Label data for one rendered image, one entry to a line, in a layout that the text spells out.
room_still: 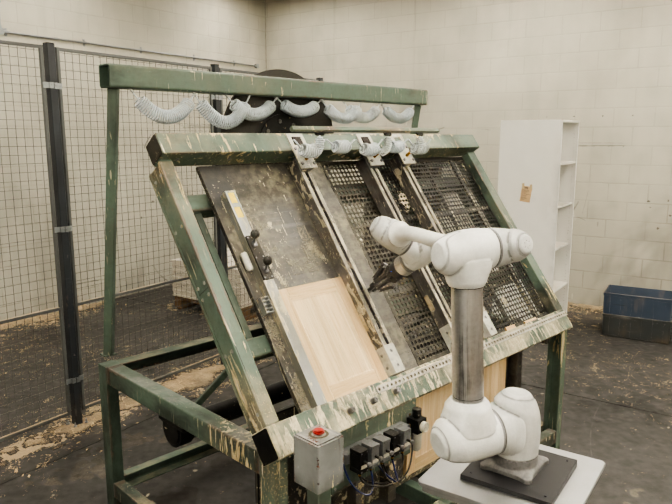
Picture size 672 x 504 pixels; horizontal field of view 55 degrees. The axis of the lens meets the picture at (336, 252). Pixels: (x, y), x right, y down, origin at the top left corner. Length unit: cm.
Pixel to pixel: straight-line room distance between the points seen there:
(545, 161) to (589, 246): 172
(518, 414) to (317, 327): 87
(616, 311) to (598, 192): 155
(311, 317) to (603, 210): 542
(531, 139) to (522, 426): 439
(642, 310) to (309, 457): 492
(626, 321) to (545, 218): 126
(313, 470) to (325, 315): 75
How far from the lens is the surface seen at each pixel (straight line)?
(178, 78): 312
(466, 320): 204
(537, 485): 232
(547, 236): 635
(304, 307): 263
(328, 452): 216
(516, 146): 639
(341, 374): 260
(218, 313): 238
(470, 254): 197
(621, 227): 762
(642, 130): 754
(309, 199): 292
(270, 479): 238
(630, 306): 667
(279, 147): 293
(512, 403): 224
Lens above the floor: 189
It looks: 10 degrees down
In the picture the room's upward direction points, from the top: straight up
